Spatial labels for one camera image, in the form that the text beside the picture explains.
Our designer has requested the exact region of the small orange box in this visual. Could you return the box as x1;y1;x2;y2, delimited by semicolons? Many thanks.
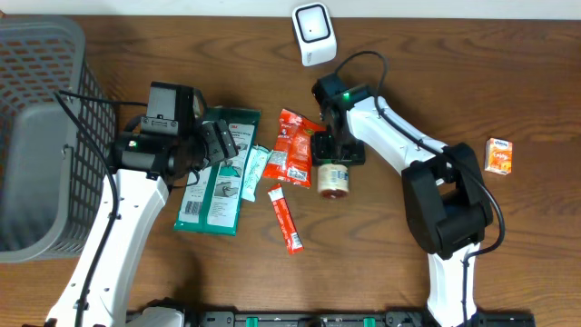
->
484;138;513;175

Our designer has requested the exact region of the red stick sachet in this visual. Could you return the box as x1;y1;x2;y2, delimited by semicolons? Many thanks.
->
268;183;304;254

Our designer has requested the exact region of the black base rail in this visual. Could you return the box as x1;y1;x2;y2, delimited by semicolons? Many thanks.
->
126;310;537;327

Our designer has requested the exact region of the red snack bag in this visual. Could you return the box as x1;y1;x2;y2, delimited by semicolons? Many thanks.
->
262;109;325;188

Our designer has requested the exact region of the light green wipes pack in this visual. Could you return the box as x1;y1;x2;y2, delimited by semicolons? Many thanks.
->
241;145;272;202

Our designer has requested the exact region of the white barcode scanner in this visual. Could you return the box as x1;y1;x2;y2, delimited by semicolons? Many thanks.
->
291;2;338;67

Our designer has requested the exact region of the grey plastic mesh basket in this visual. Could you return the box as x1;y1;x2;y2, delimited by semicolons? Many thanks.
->
1;16;117;263

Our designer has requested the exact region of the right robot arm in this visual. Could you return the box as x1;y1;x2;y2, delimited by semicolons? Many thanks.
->
311;73;492;326

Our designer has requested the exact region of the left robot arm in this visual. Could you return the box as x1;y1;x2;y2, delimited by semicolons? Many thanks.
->
44;82;239;326

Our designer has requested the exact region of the green lid jar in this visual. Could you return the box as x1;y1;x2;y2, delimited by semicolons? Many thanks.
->
317;163;349;199

